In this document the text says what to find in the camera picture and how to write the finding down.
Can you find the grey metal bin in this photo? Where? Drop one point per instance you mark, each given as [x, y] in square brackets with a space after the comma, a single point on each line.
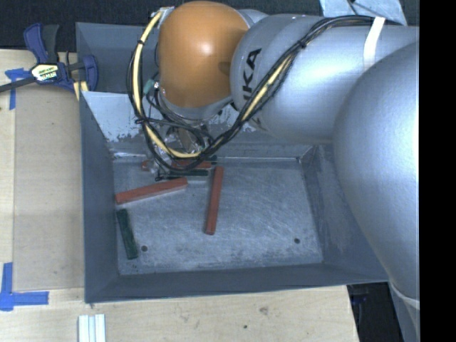
[256, 205]

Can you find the dark green flat block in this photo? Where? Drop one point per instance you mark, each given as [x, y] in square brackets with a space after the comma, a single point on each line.
[127, 233]
[192, 172]

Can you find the pale wood flat board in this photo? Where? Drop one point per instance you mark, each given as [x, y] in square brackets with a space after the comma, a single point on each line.
[46, 191]

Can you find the red-brown flat block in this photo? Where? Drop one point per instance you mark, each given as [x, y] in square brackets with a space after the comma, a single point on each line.
[214, 201]
[145, 165]
[149, 191]

